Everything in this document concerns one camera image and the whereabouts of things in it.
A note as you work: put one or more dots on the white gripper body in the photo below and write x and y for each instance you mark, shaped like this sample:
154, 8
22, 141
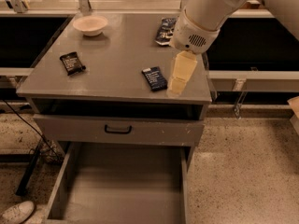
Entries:
191, 34

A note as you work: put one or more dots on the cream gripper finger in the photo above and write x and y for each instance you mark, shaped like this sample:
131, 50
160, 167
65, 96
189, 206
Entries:
182, 68

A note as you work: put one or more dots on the blue rxbar blueberry bar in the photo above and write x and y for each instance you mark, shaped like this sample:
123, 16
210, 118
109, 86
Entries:
155, 78

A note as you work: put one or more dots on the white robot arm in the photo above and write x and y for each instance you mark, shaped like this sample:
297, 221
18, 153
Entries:
199, 25

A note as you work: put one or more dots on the grey drawer cabinet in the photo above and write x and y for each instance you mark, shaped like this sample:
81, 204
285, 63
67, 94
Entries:
112, 85

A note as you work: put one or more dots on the grey top drawer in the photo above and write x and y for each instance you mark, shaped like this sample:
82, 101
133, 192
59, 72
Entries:
161, 132

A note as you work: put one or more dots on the grey open middle drawer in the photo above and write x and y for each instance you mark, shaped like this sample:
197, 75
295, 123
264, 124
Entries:
120, 184

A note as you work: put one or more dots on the blue chip bag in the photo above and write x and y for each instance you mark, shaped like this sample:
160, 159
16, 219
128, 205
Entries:
165, 31

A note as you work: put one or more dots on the white bowl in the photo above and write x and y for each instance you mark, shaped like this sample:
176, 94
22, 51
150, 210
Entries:
90, 25

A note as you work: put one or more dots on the black snack bar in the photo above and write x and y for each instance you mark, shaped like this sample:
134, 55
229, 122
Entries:
72, 63

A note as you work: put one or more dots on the black table leg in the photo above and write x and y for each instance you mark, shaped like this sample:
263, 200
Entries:
21, 190

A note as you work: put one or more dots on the white shoe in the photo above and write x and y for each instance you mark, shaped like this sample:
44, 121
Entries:
17, 213

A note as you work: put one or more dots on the black drawer handle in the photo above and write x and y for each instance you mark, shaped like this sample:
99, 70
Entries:
115, 130

